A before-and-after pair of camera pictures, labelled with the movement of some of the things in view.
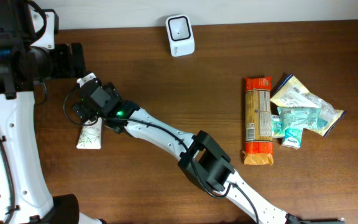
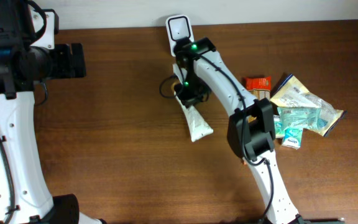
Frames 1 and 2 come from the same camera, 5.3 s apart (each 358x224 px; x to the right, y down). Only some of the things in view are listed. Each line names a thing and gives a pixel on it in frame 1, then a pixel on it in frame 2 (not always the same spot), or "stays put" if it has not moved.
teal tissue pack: x=277 y=126 stays put
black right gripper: x=88 y=107 to x=188 y=101
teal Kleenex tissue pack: x=292 y=138 stays put
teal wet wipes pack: x=296 y=117 stays put
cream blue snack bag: x=291 y=93 stays put
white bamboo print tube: x=89 y=137 to x=198 y=127
